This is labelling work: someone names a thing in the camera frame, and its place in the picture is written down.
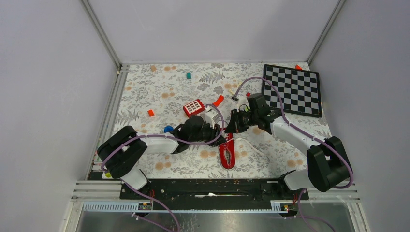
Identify black grey chessboard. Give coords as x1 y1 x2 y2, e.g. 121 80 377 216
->
264 64 322 118

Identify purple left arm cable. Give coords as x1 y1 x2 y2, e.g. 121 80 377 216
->
101 103 225 232

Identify blue plastic toy piece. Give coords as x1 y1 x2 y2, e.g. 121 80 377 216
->
164 125 174 133

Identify floral patterned table mat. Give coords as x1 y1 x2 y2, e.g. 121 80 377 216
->
113 63 331 179

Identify red white window brick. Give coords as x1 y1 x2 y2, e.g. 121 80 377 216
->
183 99 205 117

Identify red canvas sneaker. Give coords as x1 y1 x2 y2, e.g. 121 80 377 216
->
218 132 270 170

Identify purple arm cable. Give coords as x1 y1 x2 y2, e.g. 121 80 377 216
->
101 103 225 232
232 76 354 232

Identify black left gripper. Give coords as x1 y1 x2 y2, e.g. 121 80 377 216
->
189 120 226 147

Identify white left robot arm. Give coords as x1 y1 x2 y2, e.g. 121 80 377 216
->
96 115 226 199

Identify orange red curved block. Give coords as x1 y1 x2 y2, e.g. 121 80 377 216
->
212 95 224 107

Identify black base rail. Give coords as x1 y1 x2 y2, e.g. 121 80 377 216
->
139 178 300 210

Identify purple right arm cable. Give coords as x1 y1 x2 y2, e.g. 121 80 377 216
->
232 76 354 232

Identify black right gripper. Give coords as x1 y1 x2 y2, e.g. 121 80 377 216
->
225 108 259 134

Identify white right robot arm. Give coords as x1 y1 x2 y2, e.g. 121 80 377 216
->
225 94 352 199

